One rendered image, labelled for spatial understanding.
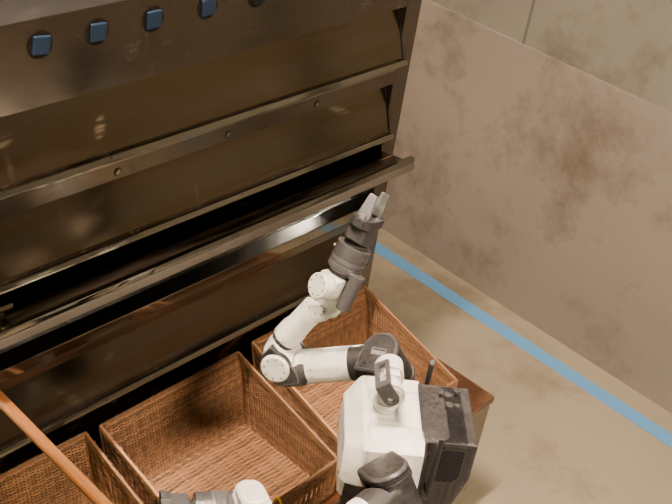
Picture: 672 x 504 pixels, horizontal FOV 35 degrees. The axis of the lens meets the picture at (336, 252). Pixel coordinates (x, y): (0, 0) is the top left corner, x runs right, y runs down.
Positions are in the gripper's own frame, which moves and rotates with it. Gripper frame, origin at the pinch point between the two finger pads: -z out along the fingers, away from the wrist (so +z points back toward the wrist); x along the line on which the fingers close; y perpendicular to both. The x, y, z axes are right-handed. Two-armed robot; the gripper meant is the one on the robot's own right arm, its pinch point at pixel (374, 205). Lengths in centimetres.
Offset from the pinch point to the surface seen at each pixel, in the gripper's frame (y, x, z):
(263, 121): 50, -31, 2
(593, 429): -66, -222, 87
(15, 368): 60, 23, 79
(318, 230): 37, -78, 34
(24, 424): 42, 40, 79
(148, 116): 60, 11, 6
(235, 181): 49, -28, 20
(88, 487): 17, 47, 78
